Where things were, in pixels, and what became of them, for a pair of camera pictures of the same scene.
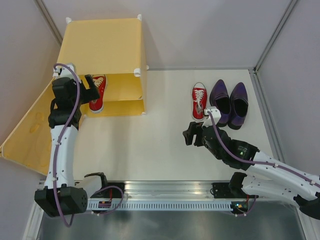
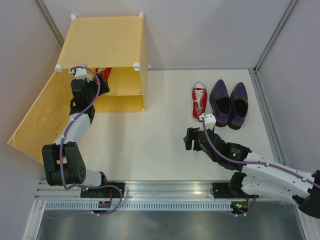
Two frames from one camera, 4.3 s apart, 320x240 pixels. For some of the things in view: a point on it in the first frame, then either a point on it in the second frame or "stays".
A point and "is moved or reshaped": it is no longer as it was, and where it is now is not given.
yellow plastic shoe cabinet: (110, 46) is moved or reshaped
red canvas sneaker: (199, 101) stays
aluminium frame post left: (50, 20) stays
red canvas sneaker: (100, 81) is moved or reshaped
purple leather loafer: (239, 105) stays
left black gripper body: (88, 95) → (103, 88)
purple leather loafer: (219, 98) stays
